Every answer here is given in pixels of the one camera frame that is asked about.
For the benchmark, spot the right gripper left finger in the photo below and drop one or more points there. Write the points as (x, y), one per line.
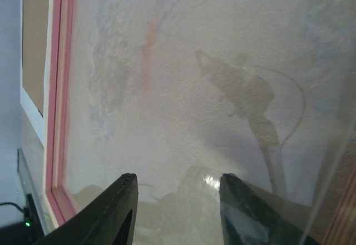
(108, 219)

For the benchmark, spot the brown backing board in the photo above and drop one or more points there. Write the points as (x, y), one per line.
(34, 35)

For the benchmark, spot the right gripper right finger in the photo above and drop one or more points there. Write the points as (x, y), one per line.
(248, 219)

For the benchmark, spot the white mat board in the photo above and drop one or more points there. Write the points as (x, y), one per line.
(39, 120)

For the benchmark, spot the pink picture frame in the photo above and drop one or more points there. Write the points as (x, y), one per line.
(180, 92)

